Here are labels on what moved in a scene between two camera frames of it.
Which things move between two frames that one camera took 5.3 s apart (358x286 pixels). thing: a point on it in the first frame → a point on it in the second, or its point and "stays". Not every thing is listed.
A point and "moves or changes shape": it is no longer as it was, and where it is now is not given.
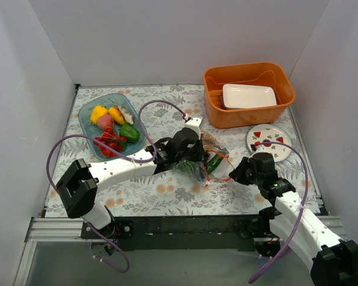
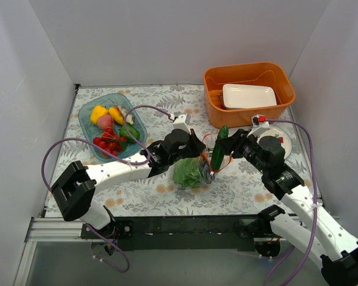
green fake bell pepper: x=129 y=131 stays
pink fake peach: x=105 y=121 stays
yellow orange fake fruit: x=116 y=115 stays
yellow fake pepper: x=98 y=111 stays
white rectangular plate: x=244 y=96 stays
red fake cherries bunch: x=111 y=139 stays
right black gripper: x=240 y=173 → x=230 y=143
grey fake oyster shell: x=128 y=117 stays
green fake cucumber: x=213 y=162 moves or changes shape
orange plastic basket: x=248 y=95 stays
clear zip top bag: x=214 y=164 moves or changes shape
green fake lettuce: x=186 y=165 moves or changes shape
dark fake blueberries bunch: x=200 y=171 → x=208 y=177
